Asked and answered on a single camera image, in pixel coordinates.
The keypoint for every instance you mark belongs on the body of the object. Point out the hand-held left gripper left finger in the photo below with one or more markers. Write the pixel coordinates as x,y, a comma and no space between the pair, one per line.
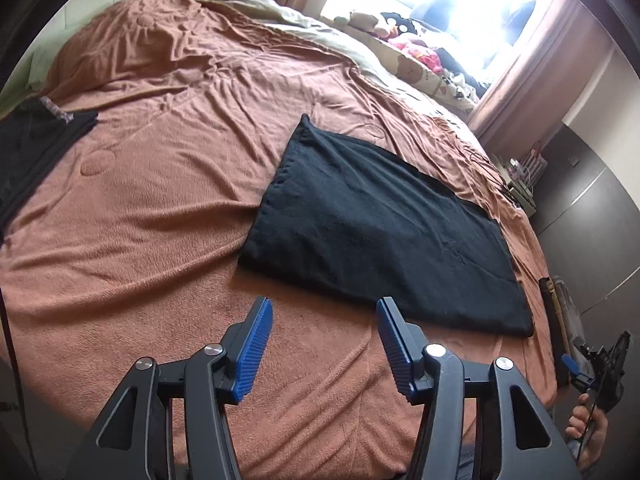
255,350

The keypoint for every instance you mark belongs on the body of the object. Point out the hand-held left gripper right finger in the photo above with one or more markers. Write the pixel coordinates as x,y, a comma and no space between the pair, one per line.
395,350

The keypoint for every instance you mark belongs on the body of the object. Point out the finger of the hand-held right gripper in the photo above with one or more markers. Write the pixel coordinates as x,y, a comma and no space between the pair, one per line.
570,363

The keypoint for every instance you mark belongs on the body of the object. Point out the black t-shirt white print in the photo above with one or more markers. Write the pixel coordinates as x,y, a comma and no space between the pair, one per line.
380,230

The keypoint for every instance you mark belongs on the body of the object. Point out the black clothes pile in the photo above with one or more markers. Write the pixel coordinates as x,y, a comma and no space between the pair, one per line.
30,160

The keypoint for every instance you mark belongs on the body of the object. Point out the person's right hand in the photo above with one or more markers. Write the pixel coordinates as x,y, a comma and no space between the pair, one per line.
585,425

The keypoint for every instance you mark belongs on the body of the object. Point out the grey folded garment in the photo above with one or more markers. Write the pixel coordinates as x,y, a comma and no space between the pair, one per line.
570,310

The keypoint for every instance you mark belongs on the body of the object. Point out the orange-brown blanket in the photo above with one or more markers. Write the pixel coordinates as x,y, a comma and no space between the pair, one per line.
175,210

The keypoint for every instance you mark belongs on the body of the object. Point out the cream nightstand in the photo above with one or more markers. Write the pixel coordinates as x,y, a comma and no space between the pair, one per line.
525,200

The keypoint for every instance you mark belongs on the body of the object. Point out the striped gift bag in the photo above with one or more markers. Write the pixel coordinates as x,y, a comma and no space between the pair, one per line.
532,165

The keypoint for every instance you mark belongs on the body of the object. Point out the pile of plush toys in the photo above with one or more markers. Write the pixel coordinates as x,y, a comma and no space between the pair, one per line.
415,47

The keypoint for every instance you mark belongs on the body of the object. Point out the cream duvet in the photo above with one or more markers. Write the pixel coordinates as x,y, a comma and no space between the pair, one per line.
300,25

